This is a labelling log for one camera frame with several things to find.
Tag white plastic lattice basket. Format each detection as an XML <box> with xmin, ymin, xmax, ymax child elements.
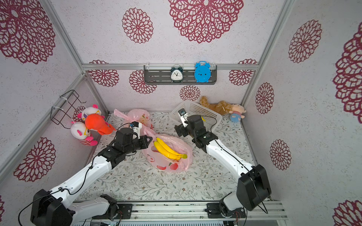
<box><xmin>169</xmin><ymin>100</ymin><xmax>222</xmax><ymax>131</ymax></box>

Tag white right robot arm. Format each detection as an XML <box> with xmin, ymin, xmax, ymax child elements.
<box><xmin>174</xmin><ymin>109</ymin><xmax>271</xmax><ymax>218</ymax></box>

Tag pink plastic bag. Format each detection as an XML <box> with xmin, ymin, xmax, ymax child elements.
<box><xmin>114</xmin><ymin>109</ymin><xmax>154</xmax><ymax>130</ymax></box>
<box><xmin>141</xmin><ymin>127</ymin><xmax>193</xmax><ymax>173</ymax></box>

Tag orange plush dinosaur toy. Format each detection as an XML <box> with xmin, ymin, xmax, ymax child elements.
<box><xmin>85</xmin><ymin>114</ymin><xmax>116</xmax><ymax>135</ymax></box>

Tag grey wall shelf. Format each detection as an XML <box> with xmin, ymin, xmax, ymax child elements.
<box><xmin>143</xmin><ymin>65</ymin><xmax>217</xmax><ymax>85</ymax></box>

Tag blue alarm clock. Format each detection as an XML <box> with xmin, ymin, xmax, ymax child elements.
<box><xmin>194</xmin><ymin>61</ymin><xmax>211</xmax><ymax>83</ymax></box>

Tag white plush toy yellow glasses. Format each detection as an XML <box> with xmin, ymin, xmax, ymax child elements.
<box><xmin>76</xmin><ymin>105</ymin><xmax>105</xmax><ymax>122</ymax></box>

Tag white pink striped plush toy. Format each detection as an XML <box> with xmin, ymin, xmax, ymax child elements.
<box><xmin>70</xmin><ymin>122</ymin><xmax>98</xmax><ymax>146</ymax></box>

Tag black wire wall rack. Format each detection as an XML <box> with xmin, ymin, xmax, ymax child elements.
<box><xmin>50</xmin><ymin>89</ymin><xmax>86</xmax><ymax>130</ymax></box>

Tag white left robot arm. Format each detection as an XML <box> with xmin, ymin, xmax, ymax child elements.
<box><xmin>30</xmin><ymin>128</ymin><xmax>153</xmax><ymax>226</ymax></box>

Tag small doll blue outfit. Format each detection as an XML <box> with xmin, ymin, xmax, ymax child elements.
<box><xmin>229</xmin><ymin>105</ymin><xmax>247</xmax><ymax>122</ymax></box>

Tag brown plush teddy bear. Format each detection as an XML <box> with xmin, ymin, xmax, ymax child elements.
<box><xmin>200</xmin><ymin>96</ymin><xmax>232</xmax><ymax>115</ymax></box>

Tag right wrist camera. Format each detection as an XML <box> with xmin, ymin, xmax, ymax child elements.
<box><xmin>178</xmin><ymin>108</ymin><xmax>188</xmax><ymax>128</ymax></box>

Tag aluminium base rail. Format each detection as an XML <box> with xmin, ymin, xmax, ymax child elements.
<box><xmin>72</xmin><ymin>200</ymin><xmax>288</xmax><ymax>226</ymax></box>

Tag dark green alarm clock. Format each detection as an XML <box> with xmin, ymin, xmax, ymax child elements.
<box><xmin>170</xmin><ymin>67</ymin><xmax>183</xmax><ymax>83</ymax></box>

